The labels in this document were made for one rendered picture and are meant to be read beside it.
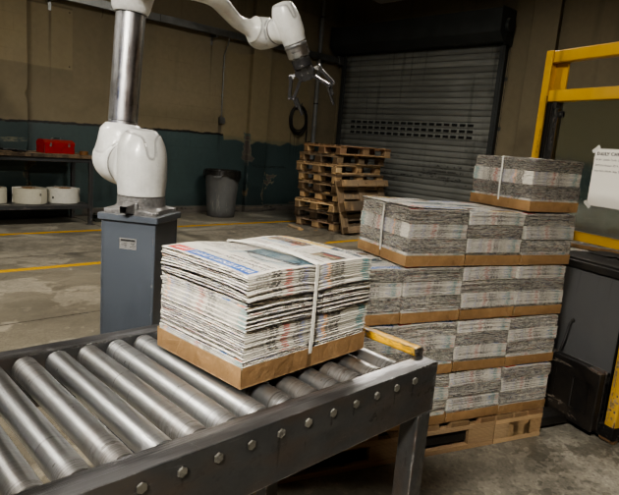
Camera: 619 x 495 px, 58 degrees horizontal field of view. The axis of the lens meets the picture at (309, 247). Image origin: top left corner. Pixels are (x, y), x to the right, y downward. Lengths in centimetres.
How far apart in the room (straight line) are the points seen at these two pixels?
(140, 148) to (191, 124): 755
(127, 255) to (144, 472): 113
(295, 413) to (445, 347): 145
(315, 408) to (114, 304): 107
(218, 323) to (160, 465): 33
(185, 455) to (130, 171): 116
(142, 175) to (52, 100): 665
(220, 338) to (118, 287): 89
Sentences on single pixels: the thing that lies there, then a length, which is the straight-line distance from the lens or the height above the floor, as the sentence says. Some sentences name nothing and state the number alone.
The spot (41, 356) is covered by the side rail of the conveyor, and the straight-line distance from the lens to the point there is 130.
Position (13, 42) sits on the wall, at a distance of 830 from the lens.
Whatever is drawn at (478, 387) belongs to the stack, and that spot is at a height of 29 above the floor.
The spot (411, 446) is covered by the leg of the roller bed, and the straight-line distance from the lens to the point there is 140.
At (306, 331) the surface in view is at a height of 89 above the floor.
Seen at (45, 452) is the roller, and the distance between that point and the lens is 96.
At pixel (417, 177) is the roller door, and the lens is 1010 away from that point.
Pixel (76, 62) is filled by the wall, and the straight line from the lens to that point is 863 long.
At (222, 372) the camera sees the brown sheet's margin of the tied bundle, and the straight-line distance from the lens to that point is 112.
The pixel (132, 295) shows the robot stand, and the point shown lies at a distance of 194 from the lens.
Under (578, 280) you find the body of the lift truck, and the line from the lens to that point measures 326.
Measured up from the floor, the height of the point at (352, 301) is 93.
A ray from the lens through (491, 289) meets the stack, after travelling 249.
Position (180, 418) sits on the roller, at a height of 80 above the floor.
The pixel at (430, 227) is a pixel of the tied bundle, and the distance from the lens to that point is 222.
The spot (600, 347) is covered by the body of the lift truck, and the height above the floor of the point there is 39.
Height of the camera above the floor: 127
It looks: 10 degrees down
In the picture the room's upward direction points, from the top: 5 degrees clockwise
